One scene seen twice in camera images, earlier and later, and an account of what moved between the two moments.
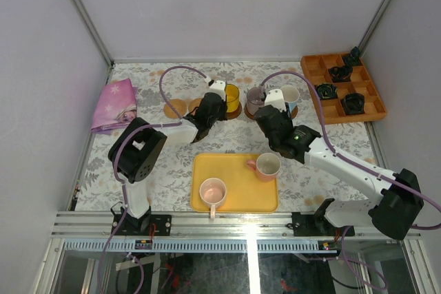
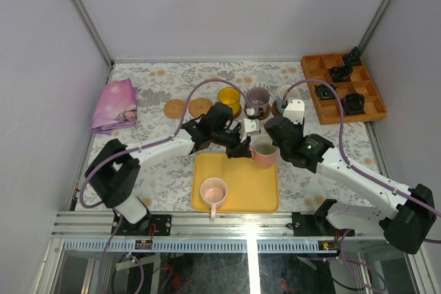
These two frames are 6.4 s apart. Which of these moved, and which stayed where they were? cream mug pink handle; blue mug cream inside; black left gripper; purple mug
Moved: cream mug pink handle; black left gripper
Stayed: purple mug; blue mug cream inside
